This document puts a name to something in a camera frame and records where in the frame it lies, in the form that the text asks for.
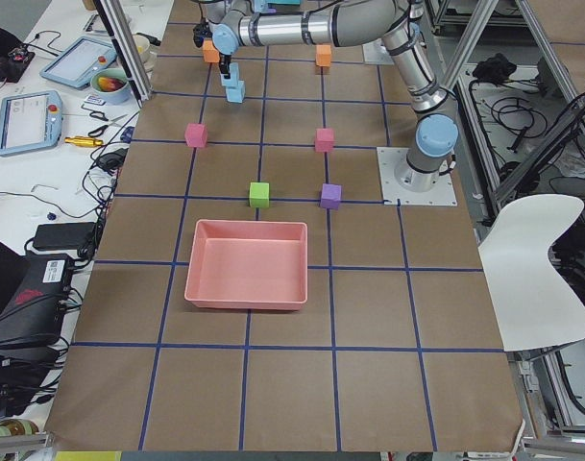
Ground pink plastic tray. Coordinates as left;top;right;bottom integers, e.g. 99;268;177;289
184;219;308;311

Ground teal plastic tray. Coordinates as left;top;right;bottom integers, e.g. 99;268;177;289
268;0;303;12

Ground purple block near pink tray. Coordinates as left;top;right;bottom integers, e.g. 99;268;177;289
320;183;342;210

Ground brass cylinder tool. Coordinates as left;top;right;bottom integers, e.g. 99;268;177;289
64;136;104;148

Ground cream bowl with lemon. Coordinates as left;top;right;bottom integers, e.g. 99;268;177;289
133;34;151;65

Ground teach pendant far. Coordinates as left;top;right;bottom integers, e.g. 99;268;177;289
39;36;117;89

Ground green block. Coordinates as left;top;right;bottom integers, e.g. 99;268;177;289
249;182;270;208

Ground orange block back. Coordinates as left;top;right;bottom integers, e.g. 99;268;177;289
315;44;332;68

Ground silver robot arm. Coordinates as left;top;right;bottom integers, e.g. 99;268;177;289
205;0;459;193

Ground white chair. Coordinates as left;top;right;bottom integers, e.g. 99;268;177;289
478;194;585;352

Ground pink block back left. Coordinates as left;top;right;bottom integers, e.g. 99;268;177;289
314;128;335;153

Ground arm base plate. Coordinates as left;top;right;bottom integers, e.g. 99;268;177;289
377;147;457;206
362;39;393;65

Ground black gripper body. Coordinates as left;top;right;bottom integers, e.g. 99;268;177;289
218;53;232;70

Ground teach pendant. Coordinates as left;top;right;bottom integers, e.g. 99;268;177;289
0;90;62;157
39;36;117;89

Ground orange block front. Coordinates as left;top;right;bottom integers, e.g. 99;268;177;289
202;39;220;64

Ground teach pendant near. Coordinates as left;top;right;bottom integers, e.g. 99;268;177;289
0;90;62;157

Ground aluminium frame post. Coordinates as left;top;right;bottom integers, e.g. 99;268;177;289
94;0;152;106

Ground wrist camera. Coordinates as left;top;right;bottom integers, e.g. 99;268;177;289
193;22;212;48

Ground orange block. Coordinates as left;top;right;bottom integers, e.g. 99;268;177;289
202;39;220;64
315;44;332;68

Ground black power adapter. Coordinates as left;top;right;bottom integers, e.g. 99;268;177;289
32;222;95;251

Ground black computer box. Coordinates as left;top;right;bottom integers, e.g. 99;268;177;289
0;253;74;352

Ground blue bowl with fruit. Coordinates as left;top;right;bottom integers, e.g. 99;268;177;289
90;68;131;105

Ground pink block front left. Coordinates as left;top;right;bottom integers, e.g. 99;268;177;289
184;123;207;148

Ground light blue block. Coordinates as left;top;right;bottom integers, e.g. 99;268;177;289
221;62;240;87
225;81;245;104

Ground black scissors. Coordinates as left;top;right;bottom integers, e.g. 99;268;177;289
87;110;125;138

